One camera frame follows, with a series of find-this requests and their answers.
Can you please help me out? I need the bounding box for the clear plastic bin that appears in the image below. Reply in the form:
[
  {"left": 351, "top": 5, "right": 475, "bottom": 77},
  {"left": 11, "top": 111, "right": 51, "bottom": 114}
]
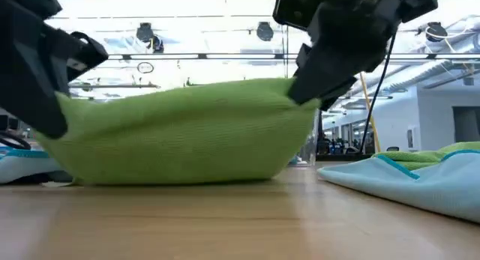
[{"left": 288, "top": 109, "right": 320, "bottom": 167}]

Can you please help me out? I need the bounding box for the black ceiling cord reel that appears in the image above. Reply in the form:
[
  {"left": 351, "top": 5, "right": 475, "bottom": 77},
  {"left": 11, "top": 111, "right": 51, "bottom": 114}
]
[
  {"left": 256, "top": 21, "right": 275, "bottom": 42},
  {"left": 135, "top": 22, "right": 165, "bottom": 54},
  {"left": 425, "top": 21, "right": 449, "bottom": 43}
]

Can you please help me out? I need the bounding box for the silver ventilation duct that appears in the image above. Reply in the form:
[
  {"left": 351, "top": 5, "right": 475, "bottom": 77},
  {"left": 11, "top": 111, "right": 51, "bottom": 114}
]
[{"left": 370, "top": 38, "right": 480, "bottom": 94}]

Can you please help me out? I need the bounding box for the green microfiber towel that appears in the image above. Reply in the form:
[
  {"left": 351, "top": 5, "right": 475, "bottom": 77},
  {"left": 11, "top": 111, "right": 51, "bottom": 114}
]
[
  {"left": 35, "top": 77, "right": 322, "bottom": 186},
  {"left": 370, "top": 141, "right": 480, "bottom": 171}
]

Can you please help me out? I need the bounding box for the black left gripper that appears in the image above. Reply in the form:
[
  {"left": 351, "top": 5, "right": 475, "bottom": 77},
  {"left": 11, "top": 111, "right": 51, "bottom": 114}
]
[{"left": 0, "top": 0, "right": 73, "bottom": 139}]

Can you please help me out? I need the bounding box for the black hanging cable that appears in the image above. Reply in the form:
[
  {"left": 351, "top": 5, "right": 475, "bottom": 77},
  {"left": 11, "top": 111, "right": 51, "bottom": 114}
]
[{"left": 358, "top": 34, "right": 398, "bottom": 154}]

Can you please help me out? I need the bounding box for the yellow hanging cable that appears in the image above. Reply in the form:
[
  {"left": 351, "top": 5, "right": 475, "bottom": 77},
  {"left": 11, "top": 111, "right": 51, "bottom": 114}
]
[{"left": 358, "top": 72, "right": 382, "bottom": 154}]

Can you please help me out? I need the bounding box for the white towel hang tag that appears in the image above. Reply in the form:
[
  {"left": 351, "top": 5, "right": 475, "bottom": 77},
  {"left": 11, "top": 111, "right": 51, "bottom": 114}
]
[{"left": 40, "top": 180, "right": 76, "bottom": 189}]

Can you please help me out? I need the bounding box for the blue teal-edged microfiber towel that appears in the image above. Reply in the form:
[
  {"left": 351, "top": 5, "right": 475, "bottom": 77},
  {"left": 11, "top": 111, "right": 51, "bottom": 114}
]
[
  {"left": 316, "top": 149, "right": 480, "bottom": 224},
  {"left": 0, "top": 142, "right": 74, "bottom": 185}
]

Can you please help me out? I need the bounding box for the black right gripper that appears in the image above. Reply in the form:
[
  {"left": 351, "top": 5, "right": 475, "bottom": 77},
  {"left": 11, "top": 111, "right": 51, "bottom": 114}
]
[{"left": 287, "top": 0, "right": 439, "bottom": 112}]

